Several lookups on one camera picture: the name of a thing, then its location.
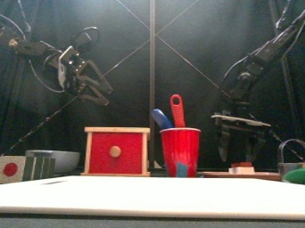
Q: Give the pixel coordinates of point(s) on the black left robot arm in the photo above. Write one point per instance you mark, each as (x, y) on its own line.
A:
(30, 47)

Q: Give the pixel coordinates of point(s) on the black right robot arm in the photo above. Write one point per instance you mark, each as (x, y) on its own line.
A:
(278, 41)

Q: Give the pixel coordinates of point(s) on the toy sushi roll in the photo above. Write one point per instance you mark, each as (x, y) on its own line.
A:
(242, 168)

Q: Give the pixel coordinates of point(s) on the red plastic cup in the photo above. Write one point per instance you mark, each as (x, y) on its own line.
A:
(181, 148)

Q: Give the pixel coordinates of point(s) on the wooden tray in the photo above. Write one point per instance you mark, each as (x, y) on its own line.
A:
(239, 176)

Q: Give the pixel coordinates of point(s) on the green toy vegetable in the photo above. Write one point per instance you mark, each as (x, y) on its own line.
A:
(298, 176)

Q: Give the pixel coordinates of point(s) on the red wooden box with knob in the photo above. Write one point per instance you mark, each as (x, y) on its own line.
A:
(116, 142)

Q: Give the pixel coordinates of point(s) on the grey bowl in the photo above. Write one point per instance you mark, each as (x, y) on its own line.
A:
(64, 158)

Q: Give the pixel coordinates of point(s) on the white cutting board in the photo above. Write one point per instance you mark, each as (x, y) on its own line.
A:
(151, 194)

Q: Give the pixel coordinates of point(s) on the white block with red dot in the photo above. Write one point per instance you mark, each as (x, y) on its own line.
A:
(14, 169)

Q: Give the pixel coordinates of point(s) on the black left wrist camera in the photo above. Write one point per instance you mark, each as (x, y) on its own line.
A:
(84, 38)

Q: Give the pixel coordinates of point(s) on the grey vertical frame post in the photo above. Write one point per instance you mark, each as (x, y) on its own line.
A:
(153, 74)

